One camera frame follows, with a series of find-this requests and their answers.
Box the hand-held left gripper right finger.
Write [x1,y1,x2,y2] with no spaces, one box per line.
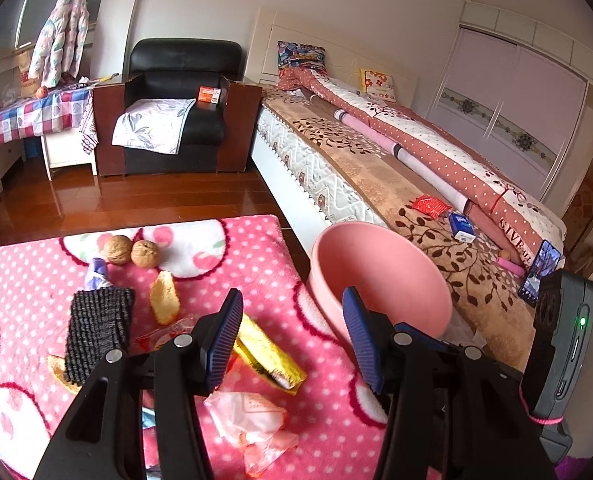
[341,286,557,480]

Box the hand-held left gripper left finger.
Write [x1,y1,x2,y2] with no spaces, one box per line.
[34,288,244,480]

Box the clear red printed wrapper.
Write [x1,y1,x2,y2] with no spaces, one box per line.
[135,314,197,356]

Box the pink plastic basin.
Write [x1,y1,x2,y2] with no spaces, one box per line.
[307,221,455,361]

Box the broad orange peel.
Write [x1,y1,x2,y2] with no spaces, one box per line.
[47,355,82,395]

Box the person's right forearm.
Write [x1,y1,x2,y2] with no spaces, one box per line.
[554,455,593,480]

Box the gold foil wrapper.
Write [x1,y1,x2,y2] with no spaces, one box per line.
[234,312,308,397]

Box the black smartphone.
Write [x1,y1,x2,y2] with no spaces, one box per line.
[518,240,562,308]

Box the pink translucent wrapper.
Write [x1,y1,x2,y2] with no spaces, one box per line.
[204,391,300,476]

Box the curled orange peel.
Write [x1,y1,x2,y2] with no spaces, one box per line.
[149,271,182,326]

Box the brown walnut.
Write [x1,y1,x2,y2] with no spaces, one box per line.
[130,240,160,270]
[102,235,134,266]

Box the black scouring pad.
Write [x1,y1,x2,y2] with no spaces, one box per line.
[64,287,136,386]

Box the rolled purple towel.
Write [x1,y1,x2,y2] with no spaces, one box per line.
[85,257,112,291]

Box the blue tissue pack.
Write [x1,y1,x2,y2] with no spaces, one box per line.
[449,212,476,243]

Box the red snack packet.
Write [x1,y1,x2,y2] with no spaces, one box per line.
[411,195,452,218]

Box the brown floral bed sheet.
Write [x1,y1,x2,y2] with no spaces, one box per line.
[261,92,540,356]

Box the white bed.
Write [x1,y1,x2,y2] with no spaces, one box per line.
[250,7,567,361]

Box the pink rolled mat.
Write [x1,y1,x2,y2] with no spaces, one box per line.
[334,107,477,211]

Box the pink polka dot blanket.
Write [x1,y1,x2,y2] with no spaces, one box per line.
[0,215,437,480]

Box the red polka dot quilt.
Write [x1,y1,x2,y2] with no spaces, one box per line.
[279,67,567,271]

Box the white floral cloth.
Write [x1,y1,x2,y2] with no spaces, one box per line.
[112,97,197,155]

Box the white desk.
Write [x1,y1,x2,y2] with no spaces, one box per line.
[0,130,97,193]

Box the white sliding wardrobe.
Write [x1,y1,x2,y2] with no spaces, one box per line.
[424,2,593,201]

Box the yellow floral pillow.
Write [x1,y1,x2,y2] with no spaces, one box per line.
[359,69,397,103]

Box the black leather armchair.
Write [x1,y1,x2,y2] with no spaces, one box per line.
[93,39,263,177]

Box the colourful cartoon pillow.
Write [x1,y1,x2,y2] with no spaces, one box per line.
[277,40,326,78]

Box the checkered tablecloth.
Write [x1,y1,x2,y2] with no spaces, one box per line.
[0,80,100,153]

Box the beige printed sack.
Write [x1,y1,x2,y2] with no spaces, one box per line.
[19,50,42,98]

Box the pastel padded jacket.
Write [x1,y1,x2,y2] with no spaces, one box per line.
[28,0,90,88]

